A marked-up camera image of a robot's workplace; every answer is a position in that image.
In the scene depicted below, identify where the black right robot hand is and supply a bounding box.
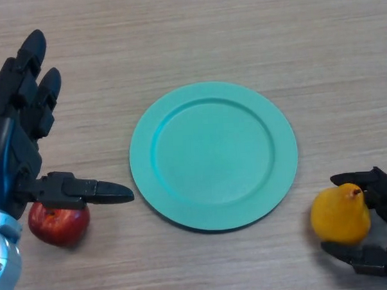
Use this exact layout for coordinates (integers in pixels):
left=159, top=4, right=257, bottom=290
left=316, top=166, right=387, bottom=280

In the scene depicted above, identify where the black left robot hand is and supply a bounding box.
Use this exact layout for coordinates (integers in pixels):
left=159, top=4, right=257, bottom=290
left=0, top=24, right=135, bottom=221

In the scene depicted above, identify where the yellow pear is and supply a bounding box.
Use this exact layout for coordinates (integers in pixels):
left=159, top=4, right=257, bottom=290
left=309, top=182, right=372, bottom=247

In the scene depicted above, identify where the green round plate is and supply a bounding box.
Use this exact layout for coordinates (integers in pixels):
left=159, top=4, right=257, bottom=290
left=126, top=77, right=302, bottom=237

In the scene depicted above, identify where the red apple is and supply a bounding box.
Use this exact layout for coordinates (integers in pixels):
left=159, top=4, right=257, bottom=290
left=26, top=199, right=92, bottom=249

